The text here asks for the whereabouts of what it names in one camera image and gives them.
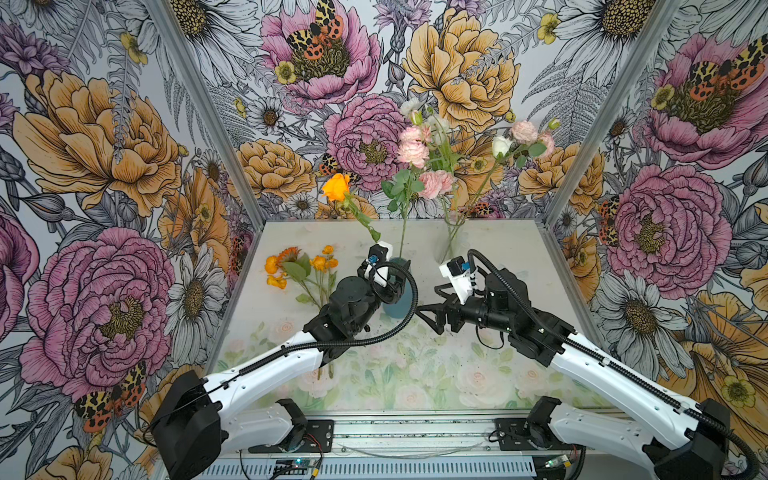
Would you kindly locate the orange yellow ranunculus stem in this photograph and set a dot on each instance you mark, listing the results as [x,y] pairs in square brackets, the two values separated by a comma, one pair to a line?
[273,277]

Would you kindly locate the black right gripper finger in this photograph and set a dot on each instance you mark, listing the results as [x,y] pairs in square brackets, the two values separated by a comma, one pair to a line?
[435,318]
[447,292]

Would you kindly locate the aluminium front rail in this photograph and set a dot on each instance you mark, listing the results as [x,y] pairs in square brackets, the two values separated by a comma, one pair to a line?
[448,433]

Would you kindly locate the pink carnation flower stem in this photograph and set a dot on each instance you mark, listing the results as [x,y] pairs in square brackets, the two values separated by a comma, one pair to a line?
[523,142]

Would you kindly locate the left aluminium corner post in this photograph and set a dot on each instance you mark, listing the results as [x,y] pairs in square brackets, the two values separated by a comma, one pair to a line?
[172,36]

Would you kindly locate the right aluminium corner post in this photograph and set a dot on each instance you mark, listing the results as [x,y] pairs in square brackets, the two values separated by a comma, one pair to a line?
[646,46]

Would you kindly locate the light pink peony stem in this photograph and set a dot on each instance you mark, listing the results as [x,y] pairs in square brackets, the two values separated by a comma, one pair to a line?
[436,197]

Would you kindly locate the aluminium corner post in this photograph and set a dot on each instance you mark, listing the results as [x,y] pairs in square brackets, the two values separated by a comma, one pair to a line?
[172,36]
[646,46]

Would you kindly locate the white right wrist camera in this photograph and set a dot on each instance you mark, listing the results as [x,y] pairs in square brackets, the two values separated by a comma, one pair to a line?
[461,277]

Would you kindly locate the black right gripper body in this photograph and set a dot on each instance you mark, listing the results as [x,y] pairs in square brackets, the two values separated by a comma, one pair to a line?
[452,314]

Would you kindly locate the orange daisy flower stem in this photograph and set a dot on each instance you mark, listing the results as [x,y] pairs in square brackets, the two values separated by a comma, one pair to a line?
[306,273]

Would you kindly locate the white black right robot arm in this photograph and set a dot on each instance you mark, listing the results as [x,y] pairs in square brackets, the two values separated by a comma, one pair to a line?
[671,436]

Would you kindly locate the teal cylindrical vase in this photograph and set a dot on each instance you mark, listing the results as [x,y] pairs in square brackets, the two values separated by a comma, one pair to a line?
[404,293]

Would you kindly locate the pink white rose stem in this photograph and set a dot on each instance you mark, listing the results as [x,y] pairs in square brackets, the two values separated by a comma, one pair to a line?
[411,168]

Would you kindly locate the clear glass vase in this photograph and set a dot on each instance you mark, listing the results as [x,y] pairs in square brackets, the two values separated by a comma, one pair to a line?
[455,240]

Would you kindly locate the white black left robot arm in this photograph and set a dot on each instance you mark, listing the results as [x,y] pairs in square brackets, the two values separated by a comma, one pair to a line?
[198,419]

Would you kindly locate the pink rosebud stem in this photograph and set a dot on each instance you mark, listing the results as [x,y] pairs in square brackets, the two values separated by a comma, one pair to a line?
[477,173]

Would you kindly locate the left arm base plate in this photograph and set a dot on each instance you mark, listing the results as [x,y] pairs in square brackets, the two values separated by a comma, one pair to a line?
[319,436]

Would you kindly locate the green circuit board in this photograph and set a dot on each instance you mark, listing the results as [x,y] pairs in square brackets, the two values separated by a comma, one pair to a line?
[298,466]

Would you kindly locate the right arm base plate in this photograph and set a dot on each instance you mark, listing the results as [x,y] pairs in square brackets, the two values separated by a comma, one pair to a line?
[519,434]

